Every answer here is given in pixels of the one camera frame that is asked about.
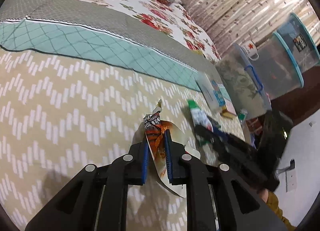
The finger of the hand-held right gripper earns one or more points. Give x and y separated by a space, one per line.
213 122
225 143

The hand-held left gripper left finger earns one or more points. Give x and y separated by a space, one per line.
145 163

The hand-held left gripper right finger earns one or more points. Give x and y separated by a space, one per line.
168 160

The green white packet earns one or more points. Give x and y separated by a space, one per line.
200 118

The yellow box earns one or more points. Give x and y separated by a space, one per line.
227 115

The clear plastic bottle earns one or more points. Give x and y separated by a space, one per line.
242 115

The pink white box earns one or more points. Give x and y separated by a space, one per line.
210 90

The orange snack wrapper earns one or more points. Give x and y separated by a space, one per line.
157 130

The black power plug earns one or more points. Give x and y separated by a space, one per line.
291 164

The clear container with blue rim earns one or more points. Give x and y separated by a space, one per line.
282 65

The white mug with red star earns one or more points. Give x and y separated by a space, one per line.
250 48

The leaf patterned curtain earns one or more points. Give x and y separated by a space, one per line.
225 3

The white red floral bed sheet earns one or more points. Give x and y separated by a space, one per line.
150 15

